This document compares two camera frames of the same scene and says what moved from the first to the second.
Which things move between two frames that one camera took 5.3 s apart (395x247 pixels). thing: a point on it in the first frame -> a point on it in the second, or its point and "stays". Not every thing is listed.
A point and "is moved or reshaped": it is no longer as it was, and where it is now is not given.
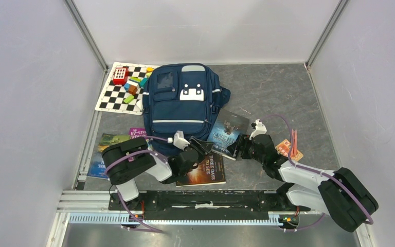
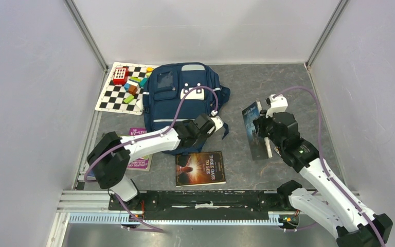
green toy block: (128, 99) stays
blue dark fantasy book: (227, 128) is moved or reshaped
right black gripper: (243, 141) -> (259, 124)
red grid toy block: (121, 75) stays
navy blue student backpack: (181, 97) stays
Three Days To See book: (209, 171) stays
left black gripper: (204, 146) -> (208, 133)
